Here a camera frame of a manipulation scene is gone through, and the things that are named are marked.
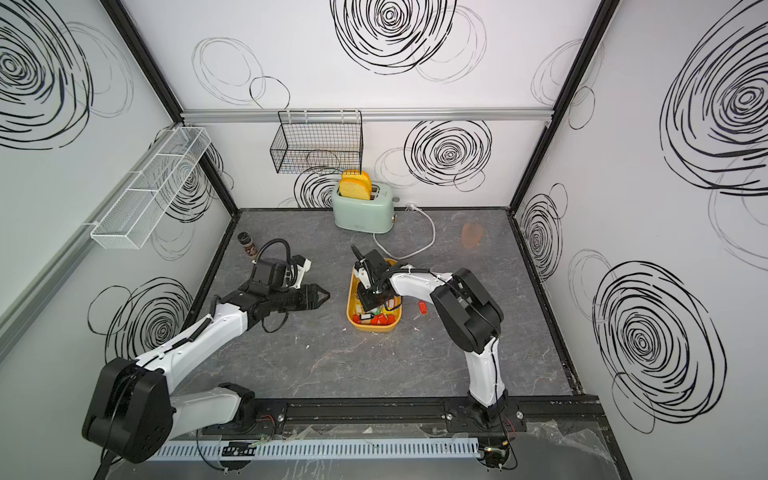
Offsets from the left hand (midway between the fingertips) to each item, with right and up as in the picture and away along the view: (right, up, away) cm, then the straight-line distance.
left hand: (322, 296), depth 84 cm
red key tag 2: (+17, -9, +7) cm, 20 cm away
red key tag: (+30, -6, +10) cm, 32 cm away
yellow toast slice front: (+8, +34, +15) cm, 38 cm away
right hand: (+11, -4, +10) cm, 15 cm away
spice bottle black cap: (-29, +16, +15) cm, 37 cm away
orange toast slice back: (+9, +39, +22) cm, 46 cm away
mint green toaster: (+13, +25, +30) cm, 41 cm away
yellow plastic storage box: (+8, -5, +7) cm, 12 cm away
